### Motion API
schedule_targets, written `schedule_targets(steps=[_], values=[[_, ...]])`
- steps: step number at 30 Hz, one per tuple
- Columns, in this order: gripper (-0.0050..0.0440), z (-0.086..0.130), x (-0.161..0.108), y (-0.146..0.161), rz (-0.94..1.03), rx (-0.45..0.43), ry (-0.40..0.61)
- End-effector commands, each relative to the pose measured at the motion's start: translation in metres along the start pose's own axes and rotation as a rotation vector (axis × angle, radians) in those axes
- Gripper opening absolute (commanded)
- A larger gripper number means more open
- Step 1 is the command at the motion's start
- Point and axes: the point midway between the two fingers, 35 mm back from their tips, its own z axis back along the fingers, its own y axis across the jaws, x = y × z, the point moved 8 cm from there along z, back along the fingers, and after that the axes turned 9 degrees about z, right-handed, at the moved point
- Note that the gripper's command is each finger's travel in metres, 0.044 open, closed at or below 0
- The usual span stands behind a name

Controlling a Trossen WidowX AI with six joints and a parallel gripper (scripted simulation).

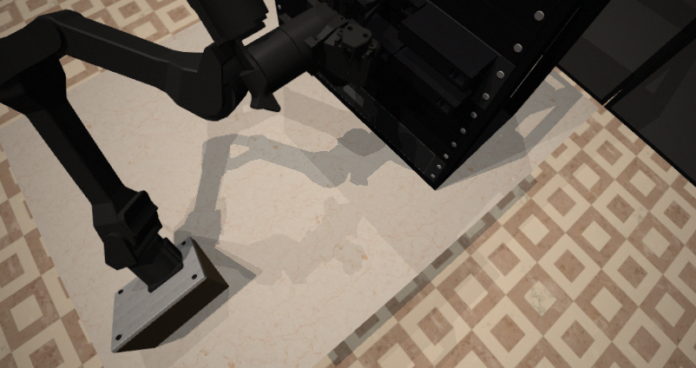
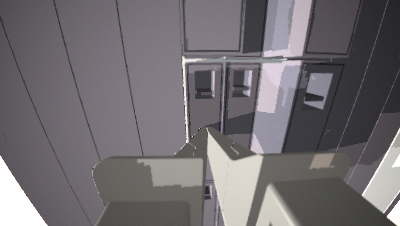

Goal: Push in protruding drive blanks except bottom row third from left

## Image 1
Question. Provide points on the black server rack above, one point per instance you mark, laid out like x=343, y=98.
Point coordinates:
x=491, y=44

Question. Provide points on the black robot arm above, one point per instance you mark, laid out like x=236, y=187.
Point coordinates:
x=33, y=82

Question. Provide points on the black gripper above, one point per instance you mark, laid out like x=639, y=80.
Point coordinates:
x=303, y=28

